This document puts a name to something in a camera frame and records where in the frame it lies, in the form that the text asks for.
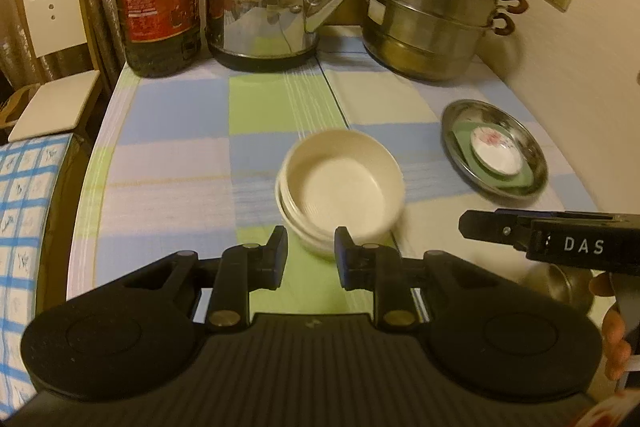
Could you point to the person's right hand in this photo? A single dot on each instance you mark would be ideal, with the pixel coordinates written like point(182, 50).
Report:
point(614, 347)

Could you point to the stainless steel bowl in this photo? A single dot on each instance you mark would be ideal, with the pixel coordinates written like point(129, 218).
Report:
point(555, 287)

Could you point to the blue white checked cloth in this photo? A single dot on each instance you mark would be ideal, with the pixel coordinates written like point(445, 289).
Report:
point(25, 217)

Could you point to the cream ribbed round bowl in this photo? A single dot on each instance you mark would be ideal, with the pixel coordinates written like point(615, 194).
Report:
point(340, 182)

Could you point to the white floral ceramic bowl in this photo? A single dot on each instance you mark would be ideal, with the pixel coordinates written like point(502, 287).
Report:
point(300, 234)

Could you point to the white wooden chair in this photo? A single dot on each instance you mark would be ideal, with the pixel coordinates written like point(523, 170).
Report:
point(57, 22)

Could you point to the green square plate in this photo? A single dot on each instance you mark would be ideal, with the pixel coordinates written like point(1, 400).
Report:
point(462, 144)

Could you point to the small white floral saucer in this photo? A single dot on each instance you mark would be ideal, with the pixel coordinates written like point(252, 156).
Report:
point(497, 149)

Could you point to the plaid blue green tablecloth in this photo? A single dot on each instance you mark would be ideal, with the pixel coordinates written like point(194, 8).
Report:
point(175, 157)

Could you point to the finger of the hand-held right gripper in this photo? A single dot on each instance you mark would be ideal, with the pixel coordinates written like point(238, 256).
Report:
point(490, 227)
point(575, 215)

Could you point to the red white printed cloth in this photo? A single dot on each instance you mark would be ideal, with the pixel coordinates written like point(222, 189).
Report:
point(612, 412)

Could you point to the shallow stainless steel plate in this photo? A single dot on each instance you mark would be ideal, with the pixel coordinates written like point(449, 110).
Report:
point(535, 157)

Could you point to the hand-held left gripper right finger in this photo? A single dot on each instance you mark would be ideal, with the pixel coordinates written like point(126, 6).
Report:
point(347, 262)

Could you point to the stainless steel kettle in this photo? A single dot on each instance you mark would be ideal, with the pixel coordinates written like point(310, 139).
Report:
point(260, 12)

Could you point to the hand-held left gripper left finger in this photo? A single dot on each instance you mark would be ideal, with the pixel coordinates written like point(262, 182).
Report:
point(275, 262)

